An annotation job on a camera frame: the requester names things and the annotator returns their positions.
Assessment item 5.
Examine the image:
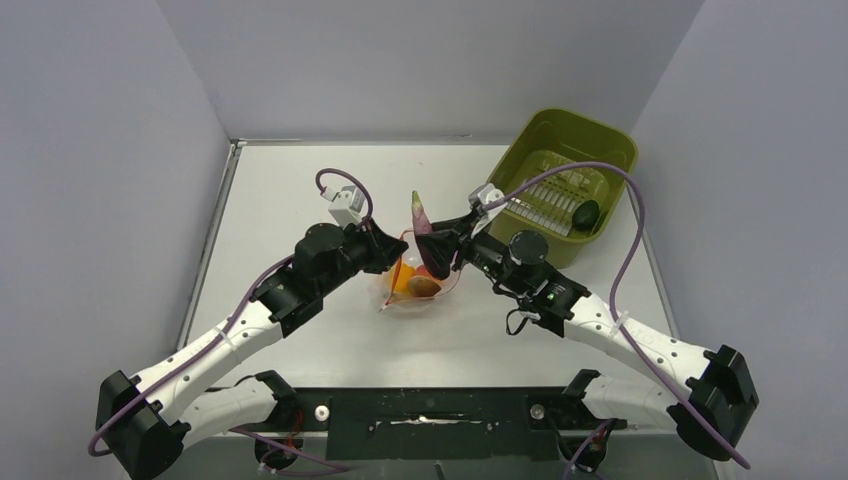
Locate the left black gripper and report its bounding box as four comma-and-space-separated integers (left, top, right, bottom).
318, 216, 408, 296

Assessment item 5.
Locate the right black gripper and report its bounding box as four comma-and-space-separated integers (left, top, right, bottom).
420, 210, 529, 296

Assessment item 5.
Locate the yellow toy bell pepper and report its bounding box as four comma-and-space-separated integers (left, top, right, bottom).
388, 261, 417, 295

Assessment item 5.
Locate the purple toy eggplant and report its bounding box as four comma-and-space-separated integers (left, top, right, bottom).
411, 190, 450, 280

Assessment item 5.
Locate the clear zip top bag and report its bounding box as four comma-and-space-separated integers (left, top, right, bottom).
369, 228, 461, 315

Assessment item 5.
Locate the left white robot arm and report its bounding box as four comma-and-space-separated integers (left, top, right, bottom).
88, 220, 409, 479

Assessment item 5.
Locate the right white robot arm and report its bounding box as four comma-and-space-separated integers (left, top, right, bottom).
415, 219, 759, 466

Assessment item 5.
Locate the olive green plastic basket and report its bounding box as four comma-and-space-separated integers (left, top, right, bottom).
486, 107, 639, 269

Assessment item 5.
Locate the dark green toy avocado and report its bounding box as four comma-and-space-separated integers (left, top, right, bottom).
571, 199, 601, 232

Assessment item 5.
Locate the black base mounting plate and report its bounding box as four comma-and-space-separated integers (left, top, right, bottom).
255, 387, 602, 461

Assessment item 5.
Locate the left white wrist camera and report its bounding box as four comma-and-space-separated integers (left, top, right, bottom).
328, 185, 365, 228

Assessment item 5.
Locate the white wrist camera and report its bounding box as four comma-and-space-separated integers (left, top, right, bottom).
468, 183, 507, 237
328, 185, 365, 228

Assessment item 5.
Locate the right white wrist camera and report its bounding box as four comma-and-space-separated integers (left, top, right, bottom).
468, 183, 507, 237

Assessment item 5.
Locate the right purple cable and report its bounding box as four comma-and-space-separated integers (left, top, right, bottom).
480, 162, 752, 480

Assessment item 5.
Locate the purple cable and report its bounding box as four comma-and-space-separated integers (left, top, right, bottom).
87, 168, 376, 478
480, 162, 752, 480

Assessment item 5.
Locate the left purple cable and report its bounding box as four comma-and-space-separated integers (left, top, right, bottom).
87, 168, 376, 478

